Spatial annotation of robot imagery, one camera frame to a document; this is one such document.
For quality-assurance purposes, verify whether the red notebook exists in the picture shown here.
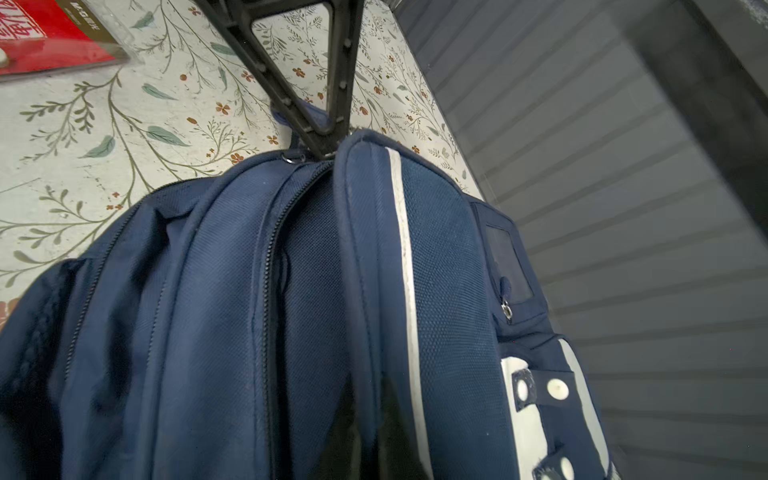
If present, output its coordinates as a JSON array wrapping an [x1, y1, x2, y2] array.
[[1, 0, 130, 82]]

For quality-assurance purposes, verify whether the navy blue student backpack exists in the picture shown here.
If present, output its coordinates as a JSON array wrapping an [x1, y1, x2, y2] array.
[[1, 130, 618, 479]]

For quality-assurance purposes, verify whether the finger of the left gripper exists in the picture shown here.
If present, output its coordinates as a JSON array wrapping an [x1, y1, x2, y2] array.
[[197, 1, 333, 158], [326, 0, 365, 141]]

